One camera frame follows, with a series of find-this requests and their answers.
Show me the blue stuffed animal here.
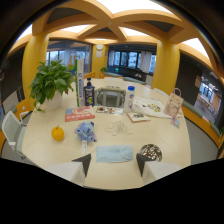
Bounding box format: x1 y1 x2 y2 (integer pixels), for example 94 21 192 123
73 121 98 143

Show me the round patterned dark disc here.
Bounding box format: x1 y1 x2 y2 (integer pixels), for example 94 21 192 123
138 143 163 163

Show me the orange fruit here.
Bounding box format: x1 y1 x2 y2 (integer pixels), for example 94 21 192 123
51 125 65 142

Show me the light blue face mask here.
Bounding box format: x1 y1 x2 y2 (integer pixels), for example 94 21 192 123
95 144 135 164

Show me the small picture book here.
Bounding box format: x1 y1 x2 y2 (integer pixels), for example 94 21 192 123
126 111 152 124

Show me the red printed booklet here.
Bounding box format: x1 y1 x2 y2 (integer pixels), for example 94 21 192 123
64 105 96 123

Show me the white printed tote bag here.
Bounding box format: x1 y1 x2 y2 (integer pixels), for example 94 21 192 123
132 96 183 120

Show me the pink patterned gift bag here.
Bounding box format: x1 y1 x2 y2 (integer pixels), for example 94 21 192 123
163 87 184 119

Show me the white office chair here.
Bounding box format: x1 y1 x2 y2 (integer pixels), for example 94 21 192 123
1 110 32 160

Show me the food picture leaflet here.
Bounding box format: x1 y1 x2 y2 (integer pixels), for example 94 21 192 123
95 105 124 116

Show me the white bottle blue cap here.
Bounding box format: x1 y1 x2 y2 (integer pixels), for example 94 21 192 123
123 85 136 114

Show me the yellow wooden chair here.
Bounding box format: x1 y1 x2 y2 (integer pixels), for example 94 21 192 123
14 98 35 122

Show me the dark blue bottle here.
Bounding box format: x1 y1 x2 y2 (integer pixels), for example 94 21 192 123
83 77 96 107

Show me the tall white green box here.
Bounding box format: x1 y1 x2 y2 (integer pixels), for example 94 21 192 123
74 58 86 108

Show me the green potted plant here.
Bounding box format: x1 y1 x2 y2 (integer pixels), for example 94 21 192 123
28 59 76 113

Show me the white earphone cable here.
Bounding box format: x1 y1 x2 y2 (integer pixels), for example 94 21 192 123
105 119 133 137

